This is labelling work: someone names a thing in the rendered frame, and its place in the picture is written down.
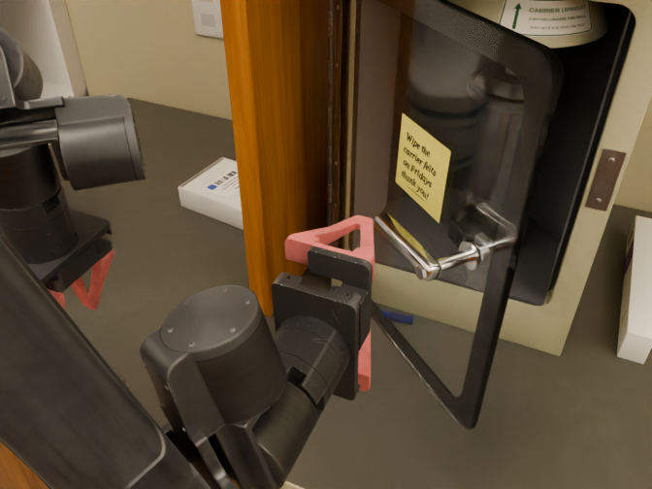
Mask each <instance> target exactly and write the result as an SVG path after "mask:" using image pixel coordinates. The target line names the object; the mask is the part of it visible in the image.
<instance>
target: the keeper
mask: <svg viewBox="0 0 652 489"><path fill-rule="evenodd" d="M626 154H627V152H623V151H618V150H612V149H607V148H603V151H602V154H601V157H600V160H599V163H598V167H597V170H596V173H595V175H594V178H593V181H592V185H591V188H590V191H589V194H588V197H587V200H586V204H585V207H587V208H591V209H596V210H600V211H604V212H606V211H607V208H608V205H609V202H610V199H611V196H612V194H613V191H614V188H615V185H616V182H617V180H618V177H619V174H620V171H621V168H622V165H623V163H624V160H625V157H626Z"/></svg>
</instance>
